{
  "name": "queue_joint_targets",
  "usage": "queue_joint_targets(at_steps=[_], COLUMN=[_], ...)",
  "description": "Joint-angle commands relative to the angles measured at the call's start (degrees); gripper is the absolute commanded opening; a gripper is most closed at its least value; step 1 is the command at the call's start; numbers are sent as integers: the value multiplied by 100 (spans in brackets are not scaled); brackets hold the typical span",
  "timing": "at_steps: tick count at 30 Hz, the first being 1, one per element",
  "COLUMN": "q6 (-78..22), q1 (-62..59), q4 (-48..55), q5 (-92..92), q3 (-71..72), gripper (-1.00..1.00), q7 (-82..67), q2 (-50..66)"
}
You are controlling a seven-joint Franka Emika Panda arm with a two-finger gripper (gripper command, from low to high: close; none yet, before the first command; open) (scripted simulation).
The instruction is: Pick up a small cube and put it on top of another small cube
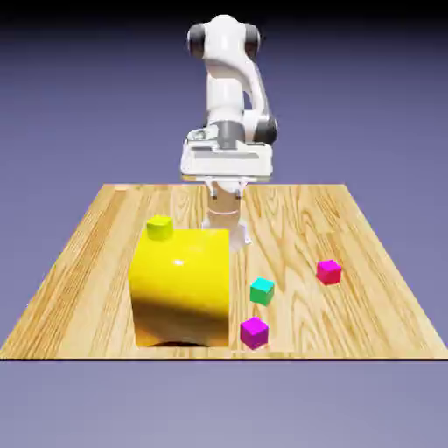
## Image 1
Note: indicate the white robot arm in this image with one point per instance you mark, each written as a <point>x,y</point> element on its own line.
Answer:
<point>224,87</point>

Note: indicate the small pink-red cube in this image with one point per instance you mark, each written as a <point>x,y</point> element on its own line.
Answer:
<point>329,272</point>

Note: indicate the small yellow-green cube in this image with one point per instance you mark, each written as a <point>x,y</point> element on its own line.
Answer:
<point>160,228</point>

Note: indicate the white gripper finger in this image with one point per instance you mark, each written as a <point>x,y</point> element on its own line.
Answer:
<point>212,189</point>
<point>240,189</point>

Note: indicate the small teal green cube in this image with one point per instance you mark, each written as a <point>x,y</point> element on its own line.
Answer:
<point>262,291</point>

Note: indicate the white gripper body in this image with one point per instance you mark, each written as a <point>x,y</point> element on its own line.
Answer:
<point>227,164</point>

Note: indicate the small magenta cube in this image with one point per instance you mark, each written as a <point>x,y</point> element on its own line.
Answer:
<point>254,333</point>

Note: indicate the large yellow box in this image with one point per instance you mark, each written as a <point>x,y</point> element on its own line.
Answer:
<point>180,280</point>

